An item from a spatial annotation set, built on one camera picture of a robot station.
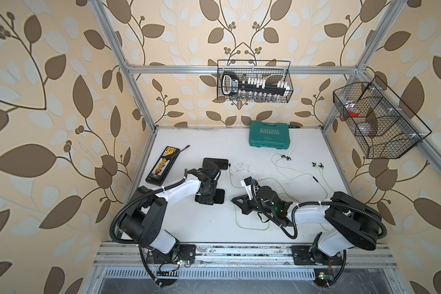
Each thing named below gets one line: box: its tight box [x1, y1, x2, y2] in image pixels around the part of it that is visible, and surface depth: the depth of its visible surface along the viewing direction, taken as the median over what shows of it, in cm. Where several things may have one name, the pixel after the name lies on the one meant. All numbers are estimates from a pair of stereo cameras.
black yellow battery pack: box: [145, 146, 181, 186], surface depth 101 cm
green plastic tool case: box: [248, 120, 291, 150], surface depth 114 cm
